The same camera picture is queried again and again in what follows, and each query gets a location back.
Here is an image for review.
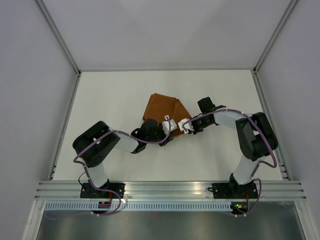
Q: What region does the orange cloth napkin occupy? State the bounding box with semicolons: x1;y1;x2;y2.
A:
142;93;192;140

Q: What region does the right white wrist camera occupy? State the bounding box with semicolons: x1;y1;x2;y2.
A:
178;118;195;134

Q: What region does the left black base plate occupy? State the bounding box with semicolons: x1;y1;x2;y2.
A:
79;182;125;200

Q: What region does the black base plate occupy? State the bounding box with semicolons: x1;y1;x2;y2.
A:
211;182;259;200
79;182;125;200

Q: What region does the aluminium side rail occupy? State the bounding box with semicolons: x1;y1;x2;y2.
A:
250;69;292;181
47;72;82;180

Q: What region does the white slotted cable duct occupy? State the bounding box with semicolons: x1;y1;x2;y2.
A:
45;200;232;212

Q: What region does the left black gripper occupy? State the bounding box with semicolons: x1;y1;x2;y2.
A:
145;121;174;147

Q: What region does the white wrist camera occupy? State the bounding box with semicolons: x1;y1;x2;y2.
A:
178;118;195;134
161;115;177;134

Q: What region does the aluminium frame post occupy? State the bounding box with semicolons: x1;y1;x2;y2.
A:
251;0;300;75
34;0;81;76

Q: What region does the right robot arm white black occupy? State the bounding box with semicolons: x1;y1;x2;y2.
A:
183;97;279;198

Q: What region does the right aluminium frame post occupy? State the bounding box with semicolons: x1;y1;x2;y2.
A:
251;0;300;75

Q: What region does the right aluminium side rail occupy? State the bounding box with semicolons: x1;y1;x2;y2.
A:
250;69;292;181

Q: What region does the left aluminium frame post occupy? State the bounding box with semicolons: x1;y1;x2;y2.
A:
34;0;81;76

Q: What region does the left aluminium side rail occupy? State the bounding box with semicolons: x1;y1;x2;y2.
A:
47;72;82;180

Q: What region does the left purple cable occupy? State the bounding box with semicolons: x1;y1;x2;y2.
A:
44;117;172;221

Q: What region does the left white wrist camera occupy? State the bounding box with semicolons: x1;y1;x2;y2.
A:
161;115;177;134

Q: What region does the aluminium mounting rail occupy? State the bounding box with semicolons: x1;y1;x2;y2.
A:
34;180;307;202

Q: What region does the rear aluminium frame bar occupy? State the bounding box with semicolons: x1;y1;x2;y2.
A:
80;66;255;73

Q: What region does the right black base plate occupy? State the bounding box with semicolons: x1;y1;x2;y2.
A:
211;182;259;200

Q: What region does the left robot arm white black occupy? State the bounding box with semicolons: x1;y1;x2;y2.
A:
72;115;177;198

